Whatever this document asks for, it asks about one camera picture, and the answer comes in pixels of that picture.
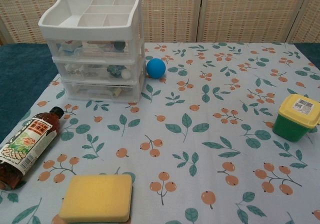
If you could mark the green snack packet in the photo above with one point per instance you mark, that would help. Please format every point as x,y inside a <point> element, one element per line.
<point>113,69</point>

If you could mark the clear plastic drawer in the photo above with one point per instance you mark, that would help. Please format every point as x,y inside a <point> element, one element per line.
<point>87,91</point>

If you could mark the clear drawer with dark disc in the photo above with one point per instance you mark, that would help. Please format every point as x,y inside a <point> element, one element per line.
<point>95,49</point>

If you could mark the white plastic drawer organizer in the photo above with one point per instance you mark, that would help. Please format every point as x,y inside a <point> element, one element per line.
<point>62,26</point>

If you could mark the blue ball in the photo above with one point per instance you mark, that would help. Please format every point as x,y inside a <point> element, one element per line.
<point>156,68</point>

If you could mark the small white ball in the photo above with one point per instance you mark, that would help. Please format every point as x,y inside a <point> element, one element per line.
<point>126,75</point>

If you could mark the floral tablecloth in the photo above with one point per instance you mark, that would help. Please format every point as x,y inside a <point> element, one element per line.
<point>200,133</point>

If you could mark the dark round disc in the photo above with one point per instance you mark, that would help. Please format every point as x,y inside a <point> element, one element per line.
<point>120,46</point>

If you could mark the yellow sponge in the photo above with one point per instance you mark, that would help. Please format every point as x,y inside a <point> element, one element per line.
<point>96,196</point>

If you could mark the bamboo folding screen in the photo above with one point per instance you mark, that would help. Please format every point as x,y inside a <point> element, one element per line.
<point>225,8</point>

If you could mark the green container yellow lid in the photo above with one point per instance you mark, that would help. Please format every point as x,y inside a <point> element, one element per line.
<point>290,128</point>

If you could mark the brown tea bottle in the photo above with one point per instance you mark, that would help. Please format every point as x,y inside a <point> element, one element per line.
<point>25,143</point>

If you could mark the wooden coaster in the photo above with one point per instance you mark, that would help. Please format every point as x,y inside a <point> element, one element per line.
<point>56,219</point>

